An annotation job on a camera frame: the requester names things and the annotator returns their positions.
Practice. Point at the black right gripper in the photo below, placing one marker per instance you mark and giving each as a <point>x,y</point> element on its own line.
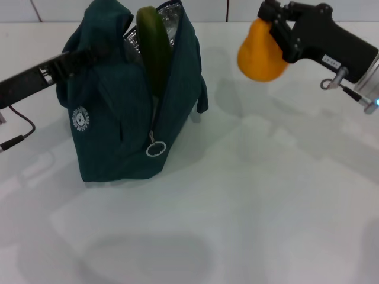
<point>325,44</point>

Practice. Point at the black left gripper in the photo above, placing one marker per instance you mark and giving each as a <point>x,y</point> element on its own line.
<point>23,84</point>

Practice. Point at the dark teal insulated bag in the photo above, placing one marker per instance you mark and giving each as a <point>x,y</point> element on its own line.
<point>118,127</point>

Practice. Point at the green cucumber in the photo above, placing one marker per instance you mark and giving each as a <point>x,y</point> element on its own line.
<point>155,50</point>

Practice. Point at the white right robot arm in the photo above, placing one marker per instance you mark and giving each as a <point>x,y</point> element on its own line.
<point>370,80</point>

